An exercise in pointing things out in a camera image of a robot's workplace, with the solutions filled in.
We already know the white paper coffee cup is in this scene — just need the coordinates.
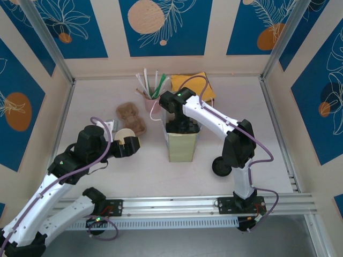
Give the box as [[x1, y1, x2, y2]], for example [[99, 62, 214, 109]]
[[114, 127, 136, 142]]

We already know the pink straw holder cup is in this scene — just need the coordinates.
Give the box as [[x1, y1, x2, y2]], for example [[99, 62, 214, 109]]
[[145, 94, 162, 114]]

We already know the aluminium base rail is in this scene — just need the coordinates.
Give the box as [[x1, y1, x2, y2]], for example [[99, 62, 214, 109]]
[[23, 193, 319, 221]]

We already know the small black controller board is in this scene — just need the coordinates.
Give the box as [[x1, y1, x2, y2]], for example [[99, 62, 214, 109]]
[[237, 214, 266, 233], [85, 215, 108, 229]]

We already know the green straw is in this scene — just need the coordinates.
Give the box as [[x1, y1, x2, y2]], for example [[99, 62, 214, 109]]
[[155, 73, 166, 94], [151, 76, 165, 99]]

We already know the aluminium frame post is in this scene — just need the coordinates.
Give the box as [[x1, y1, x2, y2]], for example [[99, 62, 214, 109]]
[[18, 0, 76, 84], [261, 0, 311, 81]]

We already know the black plastic cup lid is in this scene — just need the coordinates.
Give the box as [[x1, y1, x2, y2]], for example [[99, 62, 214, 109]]
[[212, 157, 233, 177]]

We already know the brown pulp cup carrier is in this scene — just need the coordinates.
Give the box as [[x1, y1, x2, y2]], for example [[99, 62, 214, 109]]
[[115, 103, 147, 136]]

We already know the yellow paper napkin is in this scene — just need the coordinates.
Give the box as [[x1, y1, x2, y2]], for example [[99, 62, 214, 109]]
[[170, 71, 217, 104]]

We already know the pale green paper bag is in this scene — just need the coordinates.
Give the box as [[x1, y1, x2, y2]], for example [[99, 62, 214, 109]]
[[150, 97, 215, 163]]

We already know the white slotted cable duct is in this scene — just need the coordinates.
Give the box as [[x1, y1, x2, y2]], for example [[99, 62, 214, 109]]
[[34, 216, 240, 231]]

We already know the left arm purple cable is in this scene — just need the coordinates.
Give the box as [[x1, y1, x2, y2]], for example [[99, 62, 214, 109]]
[[0, 116, 112, 241]]

